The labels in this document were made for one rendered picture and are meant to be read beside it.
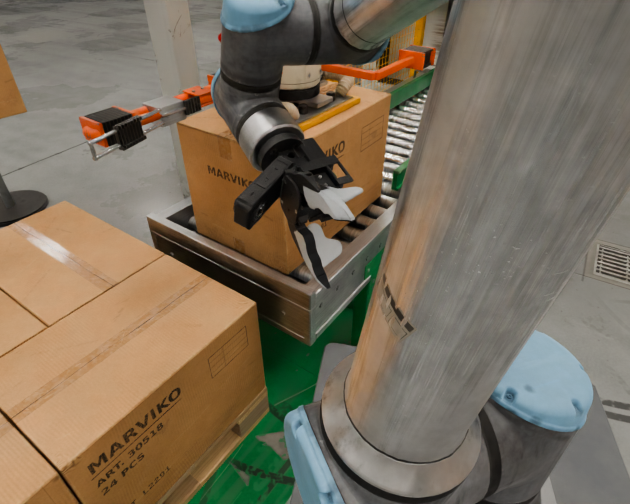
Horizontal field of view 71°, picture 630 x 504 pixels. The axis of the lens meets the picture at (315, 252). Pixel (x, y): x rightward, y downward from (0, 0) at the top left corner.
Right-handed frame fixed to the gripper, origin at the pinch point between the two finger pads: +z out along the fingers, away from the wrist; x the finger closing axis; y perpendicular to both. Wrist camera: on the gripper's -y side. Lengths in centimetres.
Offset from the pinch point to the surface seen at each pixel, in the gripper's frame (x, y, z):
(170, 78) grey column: 91, 27, -173
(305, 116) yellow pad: 35, 36, -65
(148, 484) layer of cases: 90, -35, -4
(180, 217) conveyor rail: 83, 1, -81
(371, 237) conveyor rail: 65, 51, -37
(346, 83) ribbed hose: 34, 56, -75
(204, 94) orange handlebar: 22, 7, -65
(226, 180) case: 52, 12, -64
